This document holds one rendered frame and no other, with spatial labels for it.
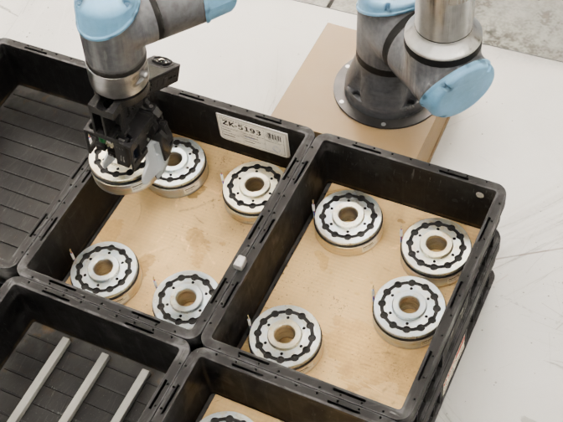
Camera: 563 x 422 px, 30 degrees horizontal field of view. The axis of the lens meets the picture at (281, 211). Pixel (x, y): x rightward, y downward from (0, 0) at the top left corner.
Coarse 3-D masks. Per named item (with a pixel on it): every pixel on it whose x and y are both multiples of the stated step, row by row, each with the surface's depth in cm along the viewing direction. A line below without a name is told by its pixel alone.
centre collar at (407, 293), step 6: (402, 294) 148; (408, 294) 148; (414, 294) 148; (420, 294) 148; (396, 300) 148; (420, 300) 147; (396, 306) 147; (420, 306) 147; (426, 306) 147; (396, 312) 147; (402, 312) 146; (414, 312) 146; (420, 312) 146; (402, 318) 146; (408, 318) 146; (414, 318) 146
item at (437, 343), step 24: (312, 144) 158; (336, 144) 158; (360, 144) 157; (432, 168) 153; (288, 192) 153; (504, 192) 149; (264, 240) 148; (480, 240) 147; (456, 288) 141; (216, 312) 142; (456, 312) 139; (240, 360) 137; (264, 360) 137; (432, 360) 135; (312, 384) 134; (384, 408) 131; (408, 408) 131
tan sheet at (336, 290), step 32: (384, 224) 160; (320, 256) 158; (352, 256) 157; (384, 256) 157; (288, 288) 155; (320, 288) 155; (352, 288) 154; (448, 288) 152; (320, 320) 151; (352, 320) 151; (352, 352) 148; (384, 352) 147; (416, 352) 147; (352, 384) 145; (384, 384) 144
